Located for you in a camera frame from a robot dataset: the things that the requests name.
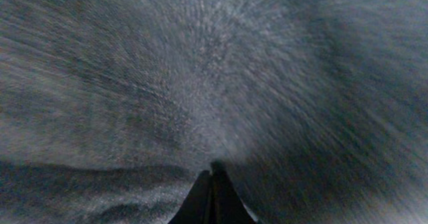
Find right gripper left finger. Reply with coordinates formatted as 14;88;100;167
169;171;211;224

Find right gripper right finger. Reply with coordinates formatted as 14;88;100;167
210;161;257;224

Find blue denim jeans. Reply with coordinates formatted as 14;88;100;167
1;0;427;223

